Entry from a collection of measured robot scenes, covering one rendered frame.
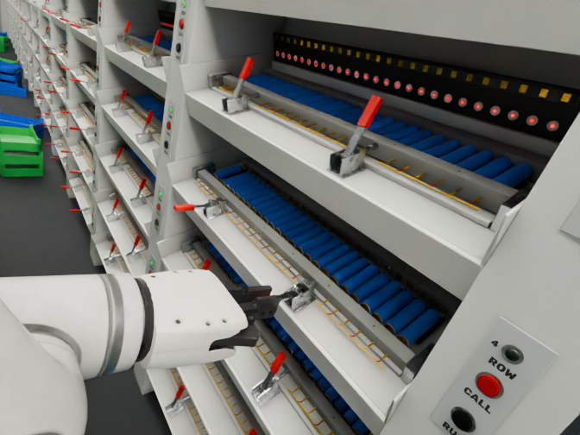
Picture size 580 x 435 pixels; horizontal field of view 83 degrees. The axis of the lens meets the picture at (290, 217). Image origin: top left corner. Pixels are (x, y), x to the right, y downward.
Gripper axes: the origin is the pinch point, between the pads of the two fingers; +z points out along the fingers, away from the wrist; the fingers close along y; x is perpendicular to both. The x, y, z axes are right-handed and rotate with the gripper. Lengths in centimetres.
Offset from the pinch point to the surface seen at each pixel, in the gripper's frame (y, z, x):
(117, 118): -94, 6, -1
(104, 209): -106, 13, -40
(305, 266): -2.9, 9.5, 3.2
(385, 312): 9.5, 12.6, 4.5
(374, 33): -17.7, 18.5, 39.5
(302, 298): 1.1, 6.5, 0.8
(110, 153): -112, 12, -19
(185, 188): -38.9, 6.9, -1.0
